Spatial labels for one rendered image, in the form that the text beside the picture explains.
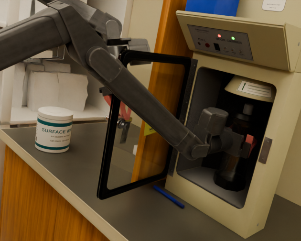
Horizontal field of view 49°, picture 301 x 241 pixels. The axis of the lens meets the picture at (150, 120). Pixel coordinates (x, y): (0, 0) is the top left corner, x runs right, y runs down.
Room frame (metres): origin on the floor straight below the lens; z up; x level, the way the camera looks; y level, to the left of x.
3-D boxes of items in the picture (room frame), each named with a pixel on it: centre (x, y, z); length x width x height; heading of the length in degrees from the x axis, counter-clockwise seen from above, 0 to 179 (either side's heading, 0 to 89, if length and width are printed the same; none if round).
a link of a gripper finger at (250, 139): (0.95, -0.29, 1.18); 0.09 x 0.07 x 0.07; 136
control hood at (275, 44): (0.89, -0.17, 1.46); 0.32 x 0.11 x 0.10; 46
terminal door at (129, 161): (0.91, 0.01, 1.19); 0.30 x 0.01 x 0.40; 142
